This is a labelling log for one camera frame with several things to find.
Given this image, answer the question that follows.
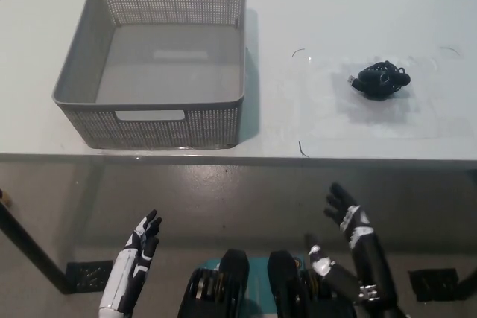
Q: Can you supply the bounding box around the grey perforated plastic basket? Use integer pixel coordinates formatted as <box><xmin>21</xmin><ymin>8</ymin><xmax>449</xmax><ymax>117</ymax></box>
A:
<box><xmin>51</xmin><ymin>0</ymin><xmax>247</xmax><ymax>150</ymax></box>

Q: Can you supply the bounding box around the black left robot body block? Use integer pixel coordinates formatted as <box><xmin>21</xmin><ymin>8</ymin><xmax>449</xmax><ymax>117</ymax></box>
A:
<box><xmin>177</xmin><ymin>249</ymin><xmax>250</xmax><ymax>318</ymax></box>

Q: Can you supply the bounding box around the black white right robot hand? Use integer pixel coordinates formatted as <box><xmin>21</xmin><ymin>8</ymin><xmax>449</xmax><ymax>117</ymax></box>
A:
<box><xmin>305</xmin><ymin>182</ymin><xmax>397</xmax><ymax>305</ymax></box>

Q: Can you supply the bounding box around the black floor plate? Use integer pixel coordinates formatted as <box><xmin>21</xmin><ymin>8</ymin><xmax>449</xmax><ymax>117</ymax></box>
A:
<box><xmin>408</xmin><ymin>267</ymin><xmax>460</xmax><ymax>302</ymax></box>
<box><xmin>66</xmin><ymin>260</ymin><xmax>113</xmax><ymax>294</ymax></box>

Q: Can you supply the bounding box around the black right robot body block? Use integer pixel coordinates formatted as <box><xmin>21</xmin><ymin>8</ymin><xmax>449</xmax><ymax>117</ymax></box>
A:
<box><xmin>267</xmin><ymin>249</ymin><xmax>355</xmax><ymax>318</ymax></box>

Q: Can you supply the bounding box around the black metal table leg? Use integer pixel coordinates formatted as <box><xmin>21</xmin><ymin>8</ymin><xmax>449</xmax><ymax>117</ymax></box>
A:
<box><xmin>458</xmin><ymin>267</ymin><xmax>477</xmax><ymax>289</ymax></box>
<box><xmin>0</xmin><ymin>198</ymin><xmax>78</xmax><ymax>295</ymax></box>

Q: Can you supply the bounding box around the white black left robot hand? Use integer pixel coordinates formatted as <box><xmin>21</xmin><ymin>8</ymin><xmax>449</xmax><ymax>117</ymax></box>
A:
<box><xmin>97</xmin><ymin>209</ymin><xmax>163</xmax><ymax>314</ymax></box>

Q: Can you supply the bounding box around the black robot body block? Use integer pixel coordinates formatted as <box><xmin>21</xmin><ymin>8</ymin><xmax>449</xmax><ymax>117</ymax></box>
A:
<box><xmin>177</xmin><ymin>249</ymin><xmax>250</xmax><ymax>318</ymax></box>
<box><xmin>267</xmin><ymin>249</ymin><xmax>355</xmax><ymax>318</ymax></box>

